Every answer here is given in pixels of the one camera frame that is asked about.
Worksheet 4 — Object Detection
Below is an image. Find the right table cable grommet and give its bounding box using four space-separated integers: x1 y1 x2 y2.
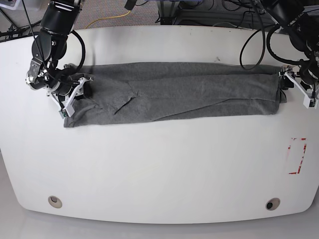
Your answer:
266 198 281 211

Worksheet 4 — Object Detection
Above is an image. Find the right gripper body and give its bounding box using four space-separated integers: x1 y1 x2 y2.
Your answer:
26 58 93 109

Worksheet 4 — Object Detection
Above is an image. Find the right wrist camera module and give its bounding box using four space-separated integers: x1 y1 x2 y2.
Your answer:
59 105 75 119

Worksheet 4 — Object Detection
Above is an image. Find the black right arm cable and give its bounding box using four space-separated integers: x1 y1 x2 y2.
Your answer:
64 29 87 75

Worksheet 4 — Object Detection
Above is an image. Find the left table cable grommet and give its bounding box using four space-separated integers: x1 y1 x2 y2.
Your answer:
48 196 62 209

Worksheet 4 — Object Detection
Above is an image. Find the aluminium frame post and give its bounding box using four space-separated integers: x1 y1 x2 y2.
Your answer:
157 0 180 25

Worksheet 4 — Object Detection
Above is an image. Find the black tripod stand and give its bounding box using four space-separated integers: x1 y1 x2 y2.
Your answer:
0 9 41 42

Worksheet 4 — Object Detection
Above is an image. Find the grey T-shirt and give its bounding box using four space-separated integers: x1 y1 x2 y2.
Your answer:
64 62 287 128

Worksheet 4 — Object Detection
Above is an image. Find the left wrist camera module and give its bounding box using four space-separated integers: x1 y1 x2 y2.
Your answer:
303 96 319 109

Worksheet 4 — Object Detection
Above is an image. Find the red tape rectangle marking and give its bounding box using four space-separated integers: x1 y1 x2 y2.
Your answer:
286 137 307 175

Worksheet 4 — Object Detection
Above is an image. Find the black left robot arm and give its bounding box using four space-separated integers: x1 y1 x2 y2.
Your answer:
260 0 319 102

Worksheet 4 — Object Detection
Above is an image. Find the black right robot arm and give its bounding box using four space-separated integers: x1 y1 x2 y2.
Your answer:
26 0 88 117

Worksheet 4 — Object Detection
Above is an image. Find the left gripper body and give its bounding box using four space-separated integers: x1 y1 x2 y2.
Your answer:
279 58 319 98

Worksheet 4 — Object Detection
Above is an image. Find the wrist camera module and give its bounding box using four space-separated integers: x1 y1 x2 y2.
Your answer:
59 105 75 119
303 96 319 109

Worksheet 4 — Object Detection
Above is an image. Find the table cable grommet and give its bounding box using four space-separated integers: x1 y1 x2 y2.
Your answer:
48 196 62 209
266 198 281 211

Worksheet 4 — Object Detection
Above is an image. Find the yellow cable on floor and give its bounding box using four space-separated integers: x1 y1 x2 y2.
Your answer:
86 9 132 29

